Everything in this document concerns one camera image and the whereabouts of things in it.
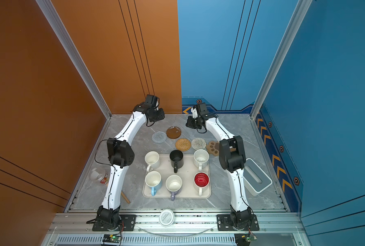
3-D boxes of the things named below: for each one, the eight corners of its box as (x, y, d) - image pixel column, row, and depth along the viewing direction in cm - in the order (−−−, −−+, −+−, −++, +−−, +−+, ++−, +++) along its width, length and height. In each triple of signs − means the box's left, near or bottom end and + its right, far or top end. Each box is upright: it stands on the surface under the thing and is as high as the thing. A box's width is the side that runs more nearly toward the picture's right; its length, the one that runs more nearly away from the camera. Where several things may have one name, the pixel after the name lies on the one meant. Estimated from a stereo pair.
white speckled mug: (194, 173, 91) (194, 167, 84) (193, 156, 98) (194, 149, 91) (208, 173, 91) (210, 167, 84) (207, 156, 98) (208, 149, 91)
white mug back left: (149, 175, 91) (146, 167, 83) (147, 161, 97) (144, 152, 89) (162, 171, 92) (160, 164, 84) (159, 157, 98) (157, 149, 90)
